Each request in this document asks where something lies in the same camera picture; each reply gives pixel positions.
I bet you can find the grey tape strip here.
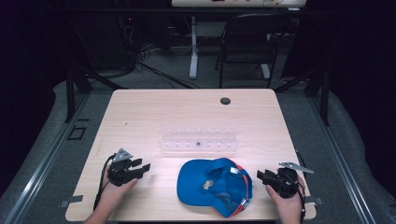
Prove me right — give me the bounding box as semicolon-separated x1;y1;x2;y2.
58;194;85;209
304;196;325;206

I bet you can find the person's left hand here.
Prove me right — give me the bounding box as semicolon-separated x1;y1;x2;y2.
97;165;139;217

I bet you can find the person's right hand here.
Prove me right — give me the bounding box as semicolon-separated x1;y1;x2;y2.
264;175;308;217

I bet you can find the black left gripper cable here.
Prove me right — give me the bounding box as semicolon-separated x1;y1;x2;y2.
92;154;116;213

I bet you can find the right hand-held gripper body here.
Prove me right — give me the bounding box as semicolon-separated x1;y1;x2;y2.
270;161;315;200

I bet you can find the black metal stand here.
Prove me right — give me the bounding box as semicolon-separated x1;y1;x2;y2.
64;63;129;124
273;65;332;127

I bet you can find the clear plastic hook rack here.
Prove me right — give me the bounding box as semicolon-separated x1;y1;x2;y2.
160;125;240;154

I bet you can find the bundle of floor cables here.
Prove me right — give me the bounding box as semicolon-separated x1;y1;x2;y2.
123;18;195;91

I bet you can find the blue baseball cap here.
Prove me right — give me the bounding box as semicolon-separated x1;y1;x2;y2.
176;157;254;219

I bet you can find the aluminium floor rail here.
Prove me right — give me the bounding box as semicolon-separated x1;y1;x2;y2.
306;92;378;224
2;92;92;224

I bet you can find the black folding chair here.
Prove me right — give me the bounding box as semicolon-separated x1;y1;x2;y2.
214;12;293;90

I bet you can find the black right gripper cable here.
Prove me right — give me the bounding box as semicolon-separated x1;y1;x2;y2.
293;148;308;224

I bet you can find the dark computer tower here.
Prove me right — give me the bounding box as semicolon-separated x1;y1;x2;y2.
78;12;138;71

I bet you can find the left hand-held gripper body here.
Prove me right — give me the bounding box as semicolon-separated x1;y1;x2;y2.
107;147;140;188

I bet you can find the white desk with legs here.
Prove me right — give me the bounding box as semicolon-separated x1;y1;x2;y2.
171;0;308;80

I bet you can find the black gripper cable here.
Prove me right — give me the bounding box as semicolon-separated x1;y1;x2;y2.
293;148;308;224
92;154;116;213

